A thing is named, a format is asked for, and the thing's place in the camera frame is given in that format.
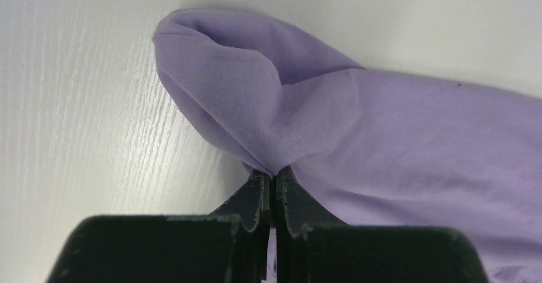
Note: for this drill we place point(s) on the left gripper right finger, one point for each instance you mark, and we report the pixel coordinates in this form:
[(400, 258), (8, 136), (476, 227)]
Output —
[(313, 245)]

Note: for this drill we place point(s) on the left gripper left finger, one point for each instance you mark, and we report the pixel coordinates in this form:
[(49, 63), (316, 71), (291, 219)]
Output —
[(226, 245)]

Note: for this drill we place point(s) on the purple t shirt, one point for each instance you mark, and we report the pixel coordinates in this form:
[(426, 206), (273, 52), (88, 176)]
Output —
[(374, 148)]

